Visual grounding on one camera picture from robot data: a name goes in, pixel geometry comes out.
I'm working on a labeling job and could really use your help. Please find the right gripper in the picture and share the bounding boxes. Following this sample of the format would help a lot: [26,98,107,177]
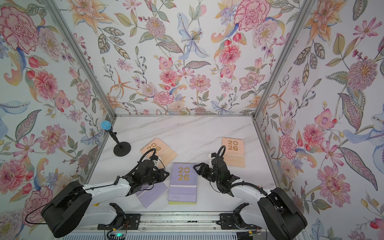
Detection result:
[194,162,223,184]

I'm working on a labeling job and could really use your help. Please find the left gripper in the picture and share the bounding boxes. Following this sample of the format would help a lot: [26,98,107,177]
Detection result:
[142,168,172,186]

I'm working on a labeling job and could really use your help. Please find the purple calendar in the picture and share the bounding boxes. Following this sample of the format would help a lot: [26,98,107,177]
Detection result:
[168,163,198,202]
[136,183,168,208]

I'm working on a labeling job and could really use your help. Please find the peach calendar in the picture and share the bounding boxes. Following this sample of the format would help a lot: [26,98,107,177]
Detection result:
[222,137,246,168]
[140,138,178,167]

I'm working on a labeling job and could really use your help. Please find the yellow-green calendar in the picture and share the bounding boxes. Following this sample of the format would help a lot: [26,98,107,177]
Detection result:
[169,201,197,205]

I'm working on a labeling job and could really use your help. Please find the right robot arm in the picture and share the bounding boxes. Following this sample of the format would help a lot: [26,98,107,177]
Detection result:
[194,153,308,240]

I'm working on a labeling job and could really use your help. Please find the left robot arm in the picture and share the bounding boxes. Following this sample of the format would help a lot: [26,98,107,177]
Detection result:
[32,160,170,238]

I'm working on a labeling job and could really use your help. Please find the blue microphone on stand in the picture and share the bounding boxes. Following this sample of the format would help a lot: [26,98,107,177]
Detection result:
[101,121,131,157]

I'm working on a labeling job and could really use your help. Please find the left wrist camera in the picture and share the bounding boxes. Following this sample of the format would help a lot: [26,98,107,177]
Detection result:
[150,155,161,167]

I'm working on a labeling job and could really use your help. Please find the aluminium mounting rail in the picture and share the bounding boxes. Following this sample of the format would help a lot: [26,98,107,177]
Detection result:
[47,211,307,235]

